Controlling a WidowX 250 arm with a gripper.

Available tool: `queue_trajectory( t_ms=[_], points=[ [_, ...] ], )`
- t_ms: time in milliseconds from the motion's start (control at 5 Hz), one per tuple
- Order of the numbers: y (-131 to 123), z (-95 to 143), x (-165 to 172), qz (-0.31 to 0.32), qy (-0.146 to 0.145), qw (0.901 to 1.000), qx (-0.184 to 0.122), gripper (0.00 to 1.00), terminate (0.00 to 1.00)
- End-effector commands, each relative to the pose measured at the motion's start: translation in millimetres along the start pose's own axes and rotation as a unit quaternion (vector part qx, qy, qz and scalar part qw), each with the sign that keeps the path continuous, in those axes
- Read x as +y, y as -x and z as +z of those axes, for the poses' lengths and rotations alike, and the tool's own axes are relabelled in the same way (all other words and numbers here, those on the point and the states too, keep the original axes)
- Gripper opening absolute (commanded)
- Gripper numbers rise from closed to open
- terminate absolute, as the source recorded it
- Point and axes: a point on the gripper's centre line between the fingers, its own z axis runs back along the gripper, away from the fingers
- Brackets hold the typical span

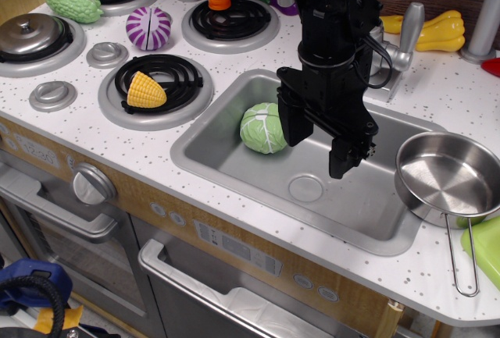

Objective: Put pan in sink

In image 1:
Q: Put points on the steel pot lid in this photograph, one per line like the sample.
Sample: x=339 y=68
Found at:
x=33 y=35

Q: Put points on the grey stove knob middle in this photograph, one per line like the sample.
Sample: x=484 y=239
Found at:
x=107 y=55

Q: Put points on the green plastic plate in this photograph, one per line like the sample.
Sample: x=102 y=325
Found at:
x=486 y=246

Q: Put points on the yellow toy corn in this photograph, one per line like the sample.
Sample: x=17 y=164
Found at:
x=144 y=92

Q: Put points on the red toy piece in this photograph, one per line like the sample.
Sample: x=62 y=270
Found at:
x=491 y=66

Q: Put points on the grey stove knob front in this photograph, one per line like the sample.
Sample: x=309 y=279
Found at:
x=52 y=96

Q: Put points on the green toy cabbage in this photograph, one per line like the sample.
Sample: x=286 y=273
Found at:
x=261 y=130

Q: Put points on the back right black burner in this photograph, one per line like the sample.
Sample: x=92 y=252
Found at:
x=243 y=19

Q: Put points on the grey vertical post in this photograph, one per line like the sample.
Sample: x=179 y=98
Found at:
x=480 y=46

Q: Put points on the steel pan with wire handle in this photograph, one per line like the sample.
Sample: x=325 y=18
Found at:
x=451 y=181

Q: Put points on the black burner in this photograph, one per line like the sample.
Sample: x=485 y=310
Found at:
x=178 y=77
x=243 y=19

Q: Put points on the purple white toy onion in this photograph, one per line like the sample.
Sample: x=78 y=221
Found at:
x=149 y=28

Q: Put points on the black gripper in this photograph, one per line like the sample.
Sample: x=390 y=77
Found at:
x=330 y=97

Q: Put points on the front right black burner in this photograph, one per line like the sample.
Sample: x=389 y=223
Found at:
x=178 y=77

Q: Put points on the toy oven door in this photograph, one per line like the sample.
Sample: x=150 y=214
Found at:
x=95 y=244

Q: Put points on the grey toy sink basin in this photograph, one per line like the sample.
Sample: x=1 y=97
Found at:
x=362 y=208

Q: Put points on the green toy bitter gourd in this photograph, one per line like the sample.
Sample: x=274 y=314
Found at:
x=80 y=11

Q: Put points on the yellow toy bell pepper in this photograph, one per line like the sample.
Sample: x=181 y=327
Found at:
x=444 y=33

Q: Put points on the silver toy faucet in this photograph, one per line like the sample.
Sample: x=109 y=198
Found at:
x=401 y=55

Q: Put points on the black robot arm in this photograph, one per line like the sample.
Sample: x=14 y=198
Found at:
x=336 y=52

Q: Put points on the silver oven dial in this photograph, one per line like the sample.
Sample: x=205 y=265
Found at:
x=91 y=186

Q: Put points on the blue object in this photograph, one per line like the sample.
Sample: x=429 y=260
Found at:
x=34 y=283

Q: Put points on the toy dishwasher door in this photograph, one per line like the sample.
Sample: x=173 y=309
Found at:
x=212 y=279

